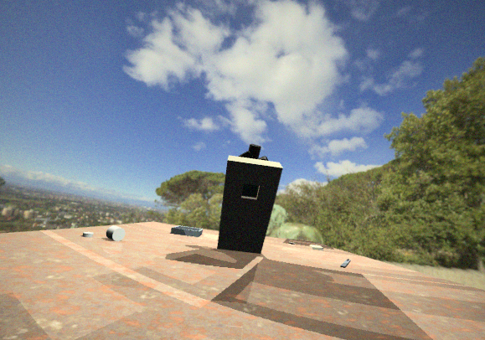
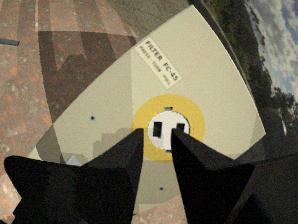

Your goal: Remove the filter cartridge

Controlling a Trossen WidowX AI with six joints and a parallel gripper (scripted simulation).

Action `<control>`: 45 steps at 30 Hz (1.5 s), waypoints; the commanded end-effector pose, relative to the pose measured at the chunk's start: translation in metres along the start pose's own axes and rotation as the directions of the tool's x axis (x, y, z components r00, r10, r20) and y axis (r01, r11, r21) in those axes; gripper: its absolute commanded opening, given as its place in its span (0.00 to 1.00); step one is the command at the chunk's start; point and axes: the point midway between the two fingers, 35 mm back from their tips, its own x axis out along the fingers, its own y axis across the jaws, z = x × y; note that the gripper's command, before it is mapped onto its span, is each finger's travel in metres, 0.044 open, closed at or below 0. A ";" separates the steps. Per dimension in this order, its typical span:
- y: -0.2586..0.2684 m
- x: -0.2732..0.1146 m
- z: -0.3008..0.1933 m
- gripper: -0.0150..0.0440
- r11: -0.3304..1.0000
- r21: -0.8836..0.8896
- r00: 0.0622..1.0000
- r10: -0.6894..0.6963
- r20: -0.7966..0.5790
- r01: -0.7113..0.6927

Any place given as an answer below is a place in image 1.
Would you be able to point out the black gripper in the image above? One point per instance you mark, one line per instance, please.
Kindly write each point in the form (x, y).
(246, 154)

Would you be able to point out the grey flat bar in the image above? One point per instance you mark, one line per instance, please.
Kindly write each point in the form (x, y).
(344, 264)

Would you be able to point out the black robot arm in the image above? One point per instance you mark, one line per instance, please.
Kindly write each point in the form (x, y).
(255, 152)

